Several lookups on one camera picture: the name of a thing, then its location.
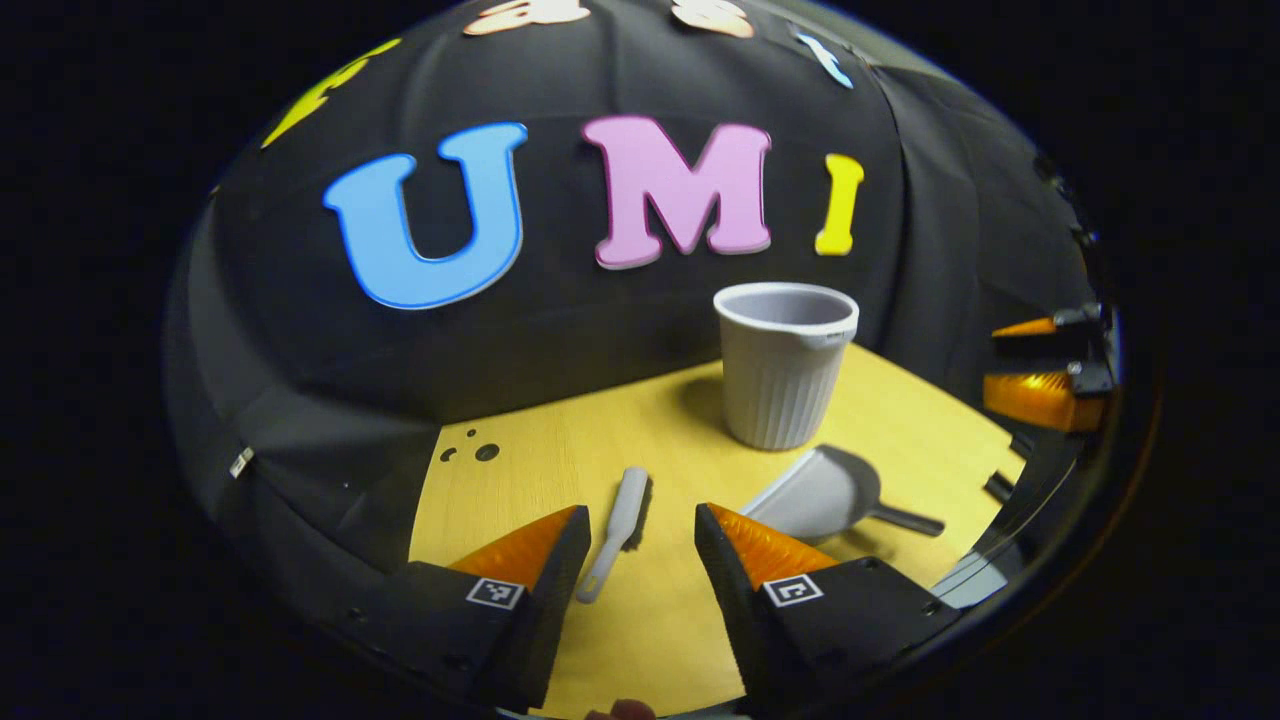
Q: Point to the small grey broom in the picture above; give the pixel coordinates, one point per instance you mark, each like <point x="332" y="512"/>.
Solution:
<point x="625" y="505"/>

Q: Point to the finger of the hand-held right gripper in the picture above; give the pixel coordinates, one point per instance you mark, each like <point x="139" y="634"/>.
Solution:
<point x="1040" y="400"/>
<point x="1050" y="325"/>

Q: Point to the grey dustpan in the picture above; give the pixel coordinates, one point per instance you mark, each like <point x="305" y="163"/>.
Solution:
<point x="820" y="490"/>

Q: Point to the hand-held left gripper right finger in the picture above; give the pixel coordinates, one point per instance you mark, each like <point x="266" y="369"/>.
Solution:
<point x="735" y="610"/>

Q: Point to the grey ribbed garbage bin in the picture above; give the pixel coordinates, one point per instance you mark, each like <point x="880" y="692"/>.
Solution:
<point x="780" y="390"/>

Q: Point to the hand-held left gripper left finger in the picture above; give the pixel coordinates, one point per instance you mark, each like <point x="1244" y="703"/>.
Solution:
<point x="545" y="610"/>

